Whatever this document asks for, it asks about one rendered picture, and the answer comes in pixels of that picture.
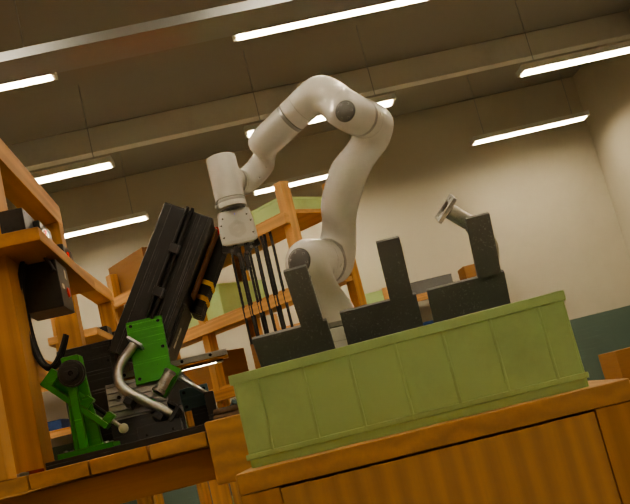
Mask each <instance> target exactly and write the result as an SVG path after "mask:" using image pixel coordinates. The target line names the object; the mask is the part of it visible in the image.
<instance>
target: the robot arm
mask: <svg viewBox="0 0 630 504"><path fill-rule="evenodd" d="M318 115H322V116H323V117H324V118H325V119H326V121H328V122H329V123H330V124H331V125H333V126H334V127H336V128H338V129H340V130H341V131H343V132H345V133H348V134H350V135H352V137H351V139H350V141H349V143H348V144H347V145H346V147H345V148H344V149H343V151H342V152H341V153H340V154H339V155H338V156H337V157H336V159H335V160H334V162H333V163H332V165H331V167H330V170H329V172H328V176H327V179H326V183H325V186H324V190H323V195H322V200H321V216H322V230H321V236H320V239H302V240H299V241H297V242H296V243H294V244H293V245H292V246H291V247H290V249H289V250H288V252H287V255H286V263H285V264H286V269H289V268H293V267H296V266H300V265H304V264H306V265H307V268H308V271H309V274H310V275H311V281H312V284H313V287H314V290H315V293H316V297H317V300H318V303H319V306H320V309H321V313H322V316H323V319H324V318H327V321H328V324H329V328H330V331H331V334H332V337H333V340H334V344H335V347H336V348H339V347H343V346H347V345H348V343H347V339H346V335H345V332H344V328H343V324H342V320H341V316H340V311H343V310H347V309H350V308H354V305H353V304H352V302H351V300H350V299H349V298H348V297H347V295H346V294H345V293H344V292H343V290H342V289H341V288H340V286H339V283H341V282H343V281H344V280H346V279H347V278H348V277H349V275H350V274H351V272H352V269H353V267H354V262H355V255H356V217H357V211H358V206H359V202H360V199H361V196H362V192H363V189H364V186H365V183H366V180H367V177H368V175H369V173H370V171H371V169H372V167H373V166H374V164H375V163H376V161H377V160H378V159H379V157H380V156H381V155H382V153H383V152H384V151H385V149H386V148H387V146H388V144H389V142H390V139H391V137H392V133H393V127H394V122H393V117H392V115H391V114H390V112H389V111H388V110H387V109H386V108H385V107H383V106H382V105H380V104H378V103H376V102H374V101H372V100H369V99H367V98H365V97H363V96H361V95H359V94H358V93H356V92H354V91H353V90H351V89H350V88H348V87H347V86H346V85H345V84H343V83H342V82H340V81H338V80H336V79H334V78H332V77H329V76H325V75H317V76H313V77H311V78H309V79H307V80H306V81H305V82H303V83H302V84H301V85H300V86H299V87H298V88H297V89H296V90H295V91H294V92H293V93H292V94H291V95H290V96H289V97H288V98H287V99H285V101H283V102H282V103H281V104H280V105H279V106H278V107H277V108H276V109H275V110H274V111H273V112H272V113H271V114H270V115H269V116H268V117H267V118H266V119H265V120H264V121H263V122H262V123H261V124H260V125H259V126H258V127H257V128H256V129H255V130H254V131H253V132H252V134H251V135H250V137H249V140H248V145H249V148H250V150H251V151H252V152H253V153H254V154H253V155H252V157H251V158H250V160H249V161H248V162H247V163H246V164H245V165H244V166H243V167H242V168H241V169H239V167H238V165H237V161H236V156H235V154H234V153H232V152H221V153H217V154H214V155H212V156H210V157H208V158H207V160H206V163H207V168H208V172H209V177H210V181H211V185H212V190H213V194H214V198H215V203H216V204H215V208H216V209H218V210H219V211H220V213H218V214H217V220H218V228H219V234H220V239H221V243H222V252H223V253H226V254H230V253H231V254H233V255H235V256H236V257H237V258H238V259H239V263H240V268H243V270H244V271H246V269H247V270H249V267H250V266H251V262H250V258H249V254H250V253H251V251H252V249H253V248H256V247H258V246H259V245H260V241H259V239H258V235H257V230H256V227H255V223H254V220H253V217H252V214H251V212H250V209H249V207H246V206H247V203H246V199H245V195H248V194H250V193H252V192H253V191H254V190H256V189H257V188H258V187H259V186H260V185H261V184H262V183H263V182H264V181H265V180H266V179H267V178H268V177H269V176H270V174H271V173H272V171H273V169H274V165H275V156H276V154H277V153H278V152H279V151H280V150H281V149H282V148H283V147H284V146H285V145H286V144H288V143H289V142H290V141H291V140H292V139H293V138H294V137H295V136H296V135H297V134H298V133H300V132H301V131H302V130H303V129H304V128H305V127H306V126H307V125H308V124H309V123H310V122H311V121H312V120H313V119H315V118H316V117H317V116H318ZM241 246H244V248H245V253H244V257H243V256H242V254H241V253H240V250H239V248H238V247H241ZM233 248H234V249H233ZM244 260H245V261H244Z"/></svg>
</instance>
